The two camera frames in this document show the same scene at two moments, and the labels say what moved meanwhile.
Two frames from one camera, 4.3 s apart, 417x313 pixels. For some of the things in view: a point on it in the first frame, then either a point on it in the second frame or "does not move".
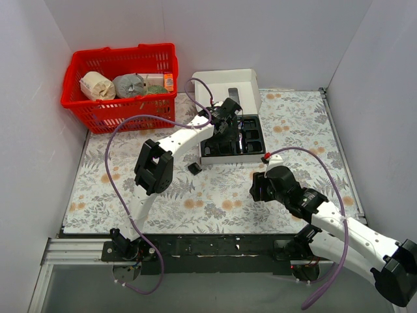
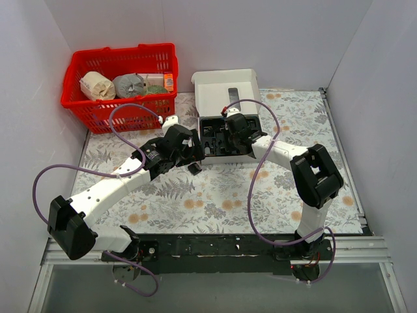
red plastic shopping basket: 151,112 does not move
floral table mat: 214,199 does not move
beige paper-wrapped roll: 97,87 does not move
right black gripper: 258,190 to 234,141
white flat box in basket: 152,79 does not move
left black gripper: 226,136 to 195,151
